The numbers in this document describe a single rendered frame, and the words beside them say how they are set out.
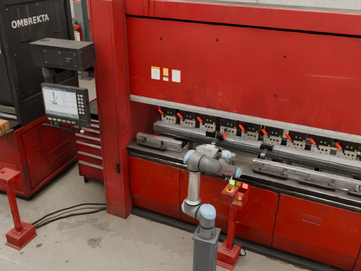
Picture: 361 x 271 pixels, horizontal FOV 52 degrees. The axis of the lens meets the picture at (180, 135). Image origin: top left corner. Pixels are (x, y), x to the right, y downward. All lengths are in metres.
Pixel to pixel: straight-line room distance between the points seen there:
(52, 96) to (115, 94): 0.56
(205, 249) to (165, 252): 1.02
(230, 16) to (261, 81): 0.58
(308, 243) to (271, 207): 0.47
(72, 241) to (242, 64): 2.43
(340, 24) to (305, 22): 0.23
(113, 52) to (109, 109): 0.58
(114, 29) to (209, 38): 0.83
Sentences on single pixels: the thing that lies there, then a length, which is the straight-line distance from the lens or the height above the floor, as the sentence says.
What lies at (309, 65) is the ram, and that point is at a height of 1.90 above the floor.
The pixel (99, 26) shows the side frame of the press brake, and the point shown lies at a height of 2.07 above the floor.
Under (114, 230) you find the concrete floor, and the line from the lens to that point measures 4.12.
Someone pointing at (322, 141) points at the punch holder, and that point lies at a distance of 3.25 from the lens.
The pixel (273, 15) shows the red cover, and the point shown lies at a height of 2.25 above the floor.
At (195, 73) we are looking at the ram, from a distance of 3.30.
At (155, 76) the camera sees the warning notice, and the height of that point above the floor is 1.63.
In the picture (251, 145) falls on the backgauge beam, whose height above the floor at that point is 0.98.
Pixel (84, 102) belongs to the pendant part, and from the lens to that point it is 3.33.
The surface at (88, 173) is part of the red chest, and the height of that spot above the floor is 0.19.
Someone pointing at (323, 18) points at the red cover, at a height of 2.26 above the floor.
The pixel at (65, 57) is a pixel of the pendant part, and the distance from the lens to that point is 3.32.
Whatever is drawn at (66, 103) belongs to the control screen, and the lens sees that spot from 3.45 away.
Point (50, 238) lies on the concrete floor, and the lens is 4.18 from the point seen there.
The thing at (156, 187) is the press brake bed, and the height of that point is 0.47.
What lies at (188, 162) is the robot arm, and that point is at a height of 1.36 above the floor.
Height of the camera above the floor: 2.68
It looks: 27 degrees down
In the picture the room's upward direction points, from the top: 1 degrees clockwise
